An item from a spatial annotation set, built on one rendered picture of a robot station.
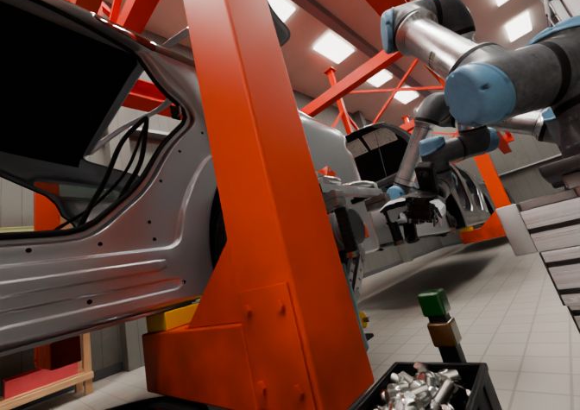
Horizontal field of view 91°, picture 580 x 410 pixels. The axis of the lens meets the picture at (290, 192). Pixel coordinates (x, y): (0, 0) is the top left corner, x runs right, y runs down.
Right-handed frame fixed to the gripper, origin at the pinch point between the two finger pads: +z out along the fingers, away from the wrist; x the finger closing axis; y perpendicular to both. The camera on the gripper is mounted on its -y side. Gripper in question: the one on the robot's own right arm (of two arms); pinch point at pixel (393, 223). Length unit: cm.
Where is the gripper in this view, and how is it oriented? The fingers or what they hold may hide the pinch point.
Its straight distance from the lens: 116.2
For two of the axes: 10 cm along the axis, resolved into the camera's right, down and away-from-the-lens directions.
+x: 7.0, -3.5, -6.2
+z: -6.7, -0.3, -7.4
